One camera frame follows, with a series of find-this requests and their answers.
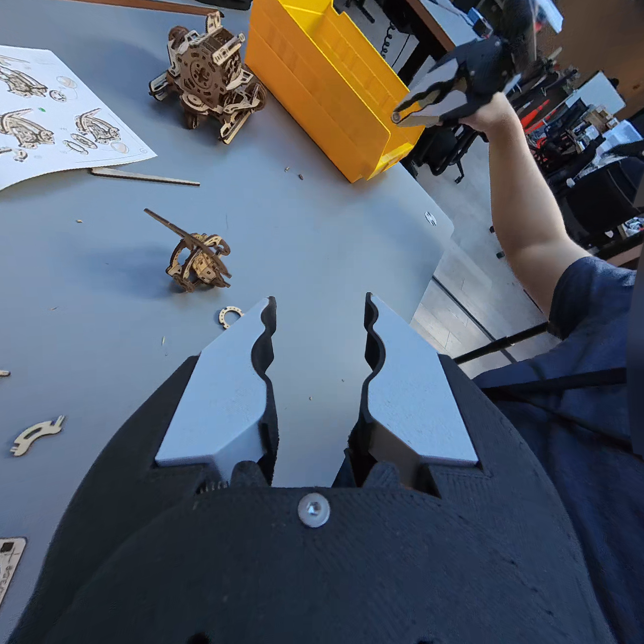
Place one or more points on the orange traffic cone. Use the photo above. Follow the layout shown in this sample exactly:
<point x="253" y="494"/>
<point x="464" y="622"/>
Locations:
<point x="536" y="108"/>

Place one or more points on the wooden tag card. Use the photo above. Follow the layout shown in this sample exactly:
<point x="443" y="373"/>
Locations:
<point x="10" y="563"/>

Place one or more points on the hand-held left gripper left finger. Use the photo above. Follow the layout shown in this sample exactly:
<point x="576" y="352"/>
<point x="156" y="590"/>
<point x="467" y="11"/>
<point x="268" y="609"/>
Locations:
<point x="216" y="402"/>

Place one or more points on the black metal rod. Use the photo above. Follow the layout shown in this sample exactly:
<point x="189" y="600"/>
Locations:
<point x="503" y="342"/>

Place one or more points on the thin wooden stick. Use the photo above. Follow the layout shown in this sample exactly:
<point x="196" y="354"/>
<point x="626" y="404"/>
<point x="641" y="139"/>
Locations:
<point x="141" y="176"/>

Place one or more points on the small wooden gear assembly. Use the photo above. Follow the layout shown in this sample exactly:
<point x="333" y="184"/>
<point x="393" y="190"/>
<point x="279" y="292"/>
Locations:
<point x="199" y="261"/>

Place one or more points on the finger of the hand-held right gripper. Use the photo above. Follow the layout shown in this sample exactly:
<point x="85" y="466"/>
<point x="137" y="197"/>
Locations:
<point x="435" y="83"/>
<point x="437" y="109"/>

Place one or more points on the yellow plastic bin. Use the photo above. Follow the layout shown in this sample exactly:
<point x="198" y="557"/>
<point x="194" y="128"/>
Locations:
<point x="322" y="90"/>

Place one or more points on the large wooden gear model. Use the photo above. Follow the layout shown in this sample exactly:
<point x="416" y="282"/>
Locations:
<point x="206" y="75"/>

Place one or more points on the person's right forearm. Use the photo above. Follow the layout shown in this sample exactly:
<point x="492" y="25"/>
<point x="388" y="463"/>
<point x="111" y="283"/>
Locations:
<point x="523" y="211"/>

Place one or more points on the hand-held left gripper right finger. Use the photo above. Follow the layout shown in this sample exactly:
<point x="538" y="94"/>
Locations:
<point x="417" y="402"/>

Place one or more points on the person's right hand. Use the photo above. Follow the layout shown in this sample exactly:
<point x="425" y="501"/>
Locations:
<point x="493" y="113"/>

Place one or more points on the printed instruction booklet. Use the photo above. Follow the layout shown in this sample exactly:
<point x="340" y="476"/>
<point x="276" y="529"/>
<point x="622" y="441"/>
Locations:
<point x="30" y="166"/>

